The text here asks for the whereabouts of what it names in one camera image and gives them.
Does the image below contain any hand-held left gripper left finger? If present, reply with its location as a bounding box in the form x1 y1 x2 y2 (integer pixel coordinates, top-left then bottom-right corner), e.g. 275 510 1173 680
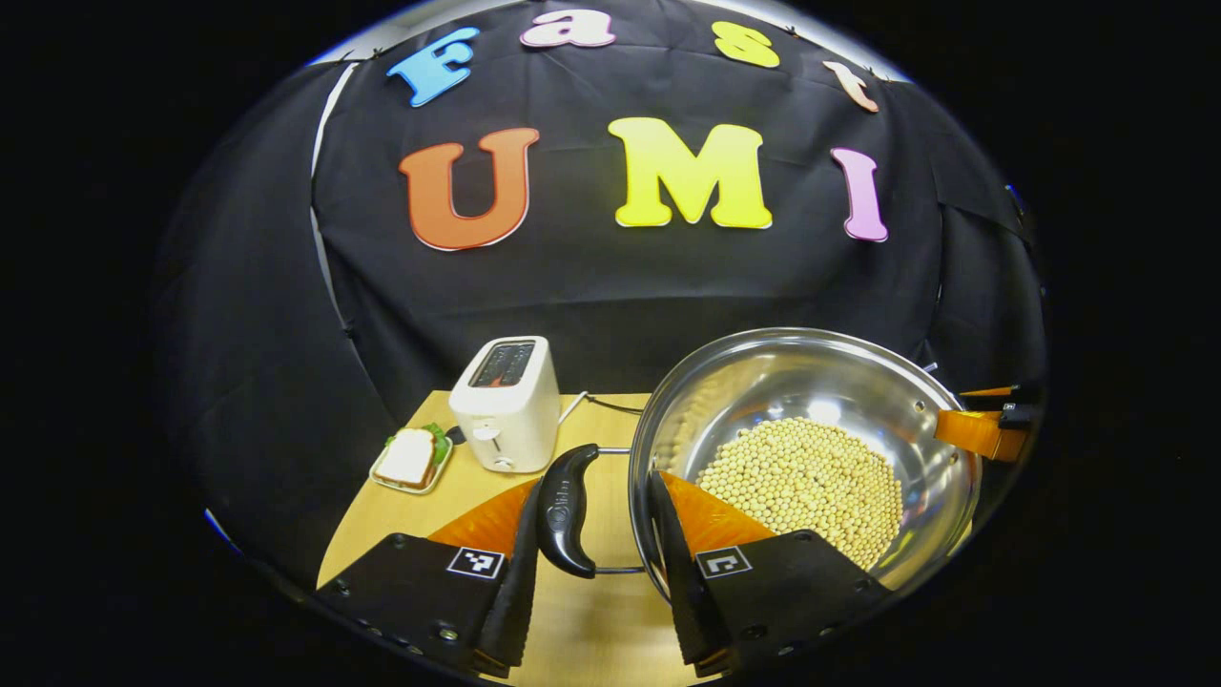
315 477 547 678

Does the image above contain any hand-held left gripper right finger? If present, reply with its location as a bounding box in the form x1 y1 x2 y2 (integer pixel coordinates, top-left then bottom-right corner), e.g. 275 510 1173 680
647 469 895 678

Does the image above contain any steel pot with black handle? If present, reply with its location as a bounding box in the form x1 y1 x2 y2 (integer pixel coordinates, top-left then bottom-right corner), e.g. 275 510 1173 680
536 327 983 607

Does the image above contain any pile of yellow soybeans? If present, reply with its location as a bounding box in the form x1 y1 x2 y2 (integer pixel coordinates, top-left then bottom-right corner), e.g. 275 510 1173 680
694 417 904 571

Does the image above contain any pale green rectangular tray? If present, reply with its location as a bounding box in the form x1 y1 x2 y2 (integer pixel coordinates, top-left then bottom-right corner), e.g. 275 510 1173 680
369 434 455 495

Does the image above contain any sandwich with lettuce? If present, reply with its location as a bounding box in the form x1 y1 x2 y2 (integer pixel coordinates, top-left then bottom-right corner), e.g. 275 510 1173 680
377 423 450 489

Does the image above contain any white toaster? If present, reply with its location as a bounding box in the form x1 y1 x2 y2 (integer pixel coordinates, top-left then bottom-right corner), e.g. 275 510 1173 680
448 336 562 474

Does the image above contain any black backdrop cloth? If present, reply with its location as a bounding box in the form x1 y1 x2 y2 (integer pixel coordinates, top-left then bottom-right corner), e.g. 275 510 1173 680
153 0 1050 583

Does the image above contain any white toaster cable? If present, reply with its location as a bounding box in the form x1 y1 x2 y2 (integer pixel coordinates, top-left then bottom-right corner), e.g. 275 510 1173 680
558 391 646 427

